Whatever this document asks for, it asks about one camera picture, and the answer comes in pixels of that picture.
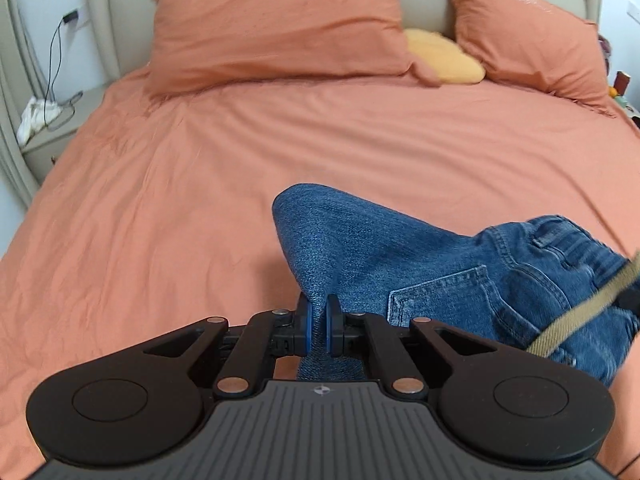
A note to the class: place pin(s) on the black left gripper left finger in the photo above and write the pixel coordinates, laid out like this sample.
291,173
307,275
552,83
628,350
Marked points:
143,401

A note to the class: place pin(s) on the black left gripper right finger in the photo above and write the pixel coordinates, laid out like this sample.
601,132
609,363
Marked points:
499,402

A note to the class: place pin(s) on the blue denim jeans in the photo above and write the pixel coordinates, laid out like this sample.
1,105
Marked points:
507,283

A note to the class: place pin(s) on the orange duvet cover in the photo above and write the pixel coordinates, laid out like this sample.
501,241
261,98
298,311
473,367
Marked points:
158,213

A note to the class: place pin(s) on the beige bedside table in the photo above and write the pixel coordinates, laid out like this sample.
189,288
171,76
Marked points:
45,148

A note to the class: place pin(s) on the white cloth on nightstand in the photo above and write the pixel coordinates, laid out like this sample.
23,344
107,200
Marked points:
35,117

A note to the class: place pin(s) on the beige curtain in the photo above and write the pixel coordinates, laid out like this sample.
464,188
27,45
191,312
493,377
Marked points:
21,79

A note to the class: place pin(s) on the yellow plush cushion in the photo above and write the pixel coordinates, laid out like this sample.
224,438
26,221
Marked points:
450,63

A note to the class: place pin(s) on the red cup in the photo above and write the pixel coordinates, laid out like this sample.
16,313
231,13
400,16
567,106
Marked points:
621,82

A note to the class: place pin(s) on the orange pillow right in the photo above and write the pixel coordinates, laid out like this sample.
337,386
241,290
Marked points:
537,45

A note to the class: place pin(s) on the orange pillow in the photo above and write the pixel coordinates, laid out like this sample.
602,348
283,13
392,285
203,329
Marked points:
537,45
199,44

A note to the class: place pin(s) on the pink plush toy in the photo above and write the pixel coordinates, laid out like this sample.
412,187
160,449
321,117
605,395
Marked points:
606,49

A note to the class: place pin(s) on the orange pillow left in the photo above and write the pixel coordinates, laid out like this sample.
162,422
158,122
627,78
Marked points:
199,44

